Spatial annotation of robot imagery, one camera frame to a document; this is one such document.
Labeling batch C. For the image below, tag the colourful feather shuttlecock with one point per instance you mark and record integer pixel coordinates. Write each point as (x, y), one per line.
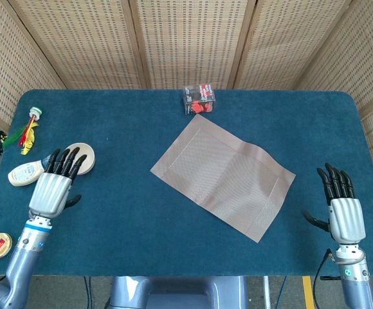
(29, 135)

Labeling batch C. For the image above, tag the clear box of red caps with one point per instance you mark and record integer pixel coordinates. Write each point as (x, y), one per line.
(199, 99)

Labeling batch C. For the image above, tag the white bowl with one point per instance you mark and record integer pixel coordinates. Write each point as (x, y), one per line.
(89, 156)

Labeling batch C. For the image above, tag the blue table cloth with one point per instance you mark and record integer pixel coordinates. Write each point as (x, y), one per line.
(125, 225)

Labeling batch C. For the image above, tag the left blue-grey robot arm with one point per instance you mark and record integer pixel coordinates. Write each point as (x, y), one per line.
(25, 257)

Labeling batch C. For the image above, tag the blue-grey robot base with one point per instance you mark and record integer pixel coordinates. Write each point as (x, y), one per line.
(173, 293)

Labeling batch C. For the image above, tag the brown woven placemat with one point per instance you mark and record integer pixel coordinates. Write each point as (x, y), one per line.
(222, 177)

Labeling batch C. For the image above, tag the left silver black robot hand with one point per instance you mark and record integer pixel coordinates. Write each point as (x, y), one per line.
(49, 193)

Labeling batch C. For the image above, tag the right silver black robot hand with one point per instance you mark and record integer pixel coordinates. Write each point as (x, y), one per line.
(347, 222)

